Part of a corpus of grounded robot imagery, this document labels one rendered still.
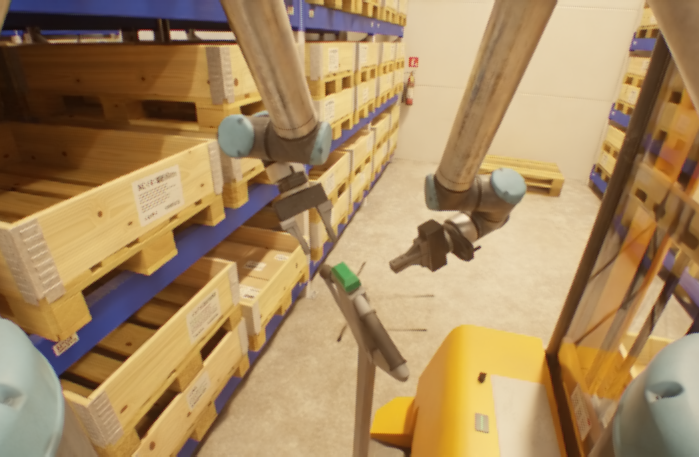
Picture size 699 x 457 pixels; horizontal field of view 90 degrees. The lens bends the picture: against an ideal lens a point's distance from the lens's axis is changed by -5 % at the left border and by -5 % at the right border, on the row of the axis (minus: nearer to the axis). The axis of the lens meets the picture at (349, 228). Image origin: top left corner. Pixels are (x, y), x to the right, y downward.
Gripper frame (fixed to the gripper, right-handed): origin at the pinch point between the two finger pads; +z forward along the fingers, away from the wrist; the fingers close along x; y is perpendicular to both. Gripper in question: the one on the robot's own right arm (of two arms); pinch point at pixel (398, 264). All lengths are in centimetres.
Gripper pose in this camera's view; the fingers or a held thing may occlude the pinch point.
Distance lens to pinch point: 94.4
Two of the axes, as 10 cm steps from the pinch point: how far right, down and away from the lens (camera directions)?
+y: -4.5, -4.3, 7.9
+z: -8.7, 4.2, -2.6
